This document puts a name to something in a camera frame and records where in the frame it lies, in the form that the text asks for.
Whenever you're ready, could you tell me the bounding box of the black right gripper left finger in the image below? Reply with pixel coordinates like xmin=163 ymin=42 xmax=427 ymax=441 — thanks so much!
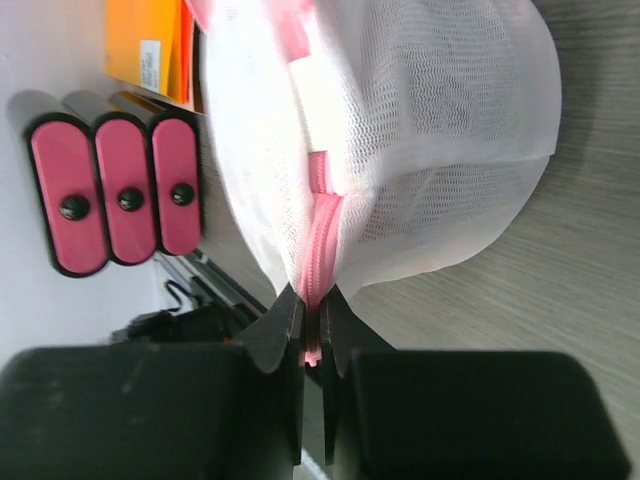
xmin=1 ymin=288 xmax=305 ymax=479

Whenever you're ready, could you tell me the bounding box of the white mesh laundry bag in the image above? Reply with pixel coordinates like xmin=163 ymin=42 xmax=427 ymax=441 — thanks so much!
xmin=192 ymin=0 xmax=564 ymax=369

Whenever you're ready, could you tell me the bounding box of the black case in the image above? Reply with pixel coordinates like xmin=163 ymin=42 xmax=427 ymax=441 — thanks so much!
xmin=7 ymin=90 xmax=203 ymax=278

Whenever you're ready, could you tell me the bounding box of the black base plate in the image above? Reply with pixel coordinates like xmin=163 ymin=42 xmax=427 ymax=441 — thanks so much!
xmin=109 ymin=251 xmax=267 ymax=344

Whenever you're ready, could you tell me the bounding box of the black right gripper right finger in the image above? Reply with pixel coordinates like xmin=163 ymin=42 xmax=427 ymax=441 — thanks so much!
xmin=319 ymin=289 xmax=631 ymax=479

